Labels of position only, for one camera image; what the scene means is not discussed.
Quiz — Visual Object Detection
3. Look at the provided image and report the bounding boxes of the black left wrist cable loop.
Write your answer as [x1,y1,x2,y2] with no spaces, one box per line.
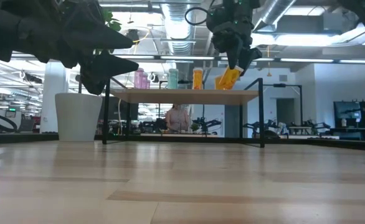
[0,111,18,132]

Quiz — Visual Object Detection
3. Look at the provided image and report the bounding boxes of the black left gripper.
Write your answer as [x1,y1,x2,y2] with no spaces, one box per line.
[14,0,139,96]

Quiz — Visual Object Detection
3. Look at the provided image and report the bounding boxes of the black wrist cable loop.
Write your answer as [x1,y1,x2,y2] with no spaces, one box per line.
[0,111,18,132]
[184,6,209,26]

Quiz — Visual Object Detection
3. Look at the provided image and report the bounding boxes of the green medicine bottle white cap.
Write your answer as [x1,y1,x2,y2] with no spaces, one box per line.
[168,68,179,90]

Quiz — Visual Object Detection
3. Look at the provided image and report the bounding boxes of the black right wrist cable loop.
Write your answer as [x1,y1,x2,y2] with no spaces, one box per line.
[184,6,209,26]

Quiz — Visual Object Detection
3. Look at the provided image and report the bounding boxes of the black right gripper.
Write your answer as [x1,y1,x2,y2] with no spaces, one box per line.
[206,0,263,77]

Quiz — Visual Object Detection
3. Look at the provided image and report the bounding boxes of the person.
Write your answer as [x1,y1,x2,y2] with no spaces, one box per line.
[165,103,191,133]

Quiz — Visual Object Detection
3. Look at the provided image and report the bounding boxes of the wooden shelf black metal legs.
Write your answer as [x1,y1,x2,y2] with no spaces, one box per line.
[101,77,266,149]

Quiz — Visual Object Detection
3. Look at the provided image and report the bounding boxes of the black metal frame stand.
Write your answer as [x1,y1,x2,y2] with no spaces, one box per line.
[158,80,206,118]
[265,83,303,125]

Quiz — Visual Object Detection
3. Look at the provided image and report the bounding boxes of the silver slanted ceiling duct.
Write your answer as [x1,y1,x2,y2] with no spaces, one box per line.
[252,0,297,32]

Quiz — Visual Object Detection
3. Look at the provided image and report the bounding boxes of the black wall monitor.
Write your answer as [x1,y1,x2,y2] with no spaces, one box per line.
[333,99,365,129]

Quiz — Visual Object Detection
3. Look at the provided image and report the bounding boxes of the grey cylindrical plant pot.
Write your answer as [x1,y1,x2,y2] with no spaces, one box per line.
[54,92,103,142]

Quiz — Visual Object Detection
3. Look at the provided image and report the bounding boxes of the black aluminium table frame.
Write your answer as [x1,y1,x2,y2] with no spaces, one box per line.
[0,132,365,152]

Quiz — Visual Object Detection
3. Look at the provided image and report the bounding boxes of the silver round ceiling duct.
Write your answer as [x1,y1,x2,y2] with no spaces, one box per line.
[161,2,196,90]

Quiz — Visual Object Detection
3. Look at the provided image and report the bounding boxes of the grey door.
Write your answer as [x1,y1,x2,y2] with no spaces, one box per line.
[275,98,296,124]

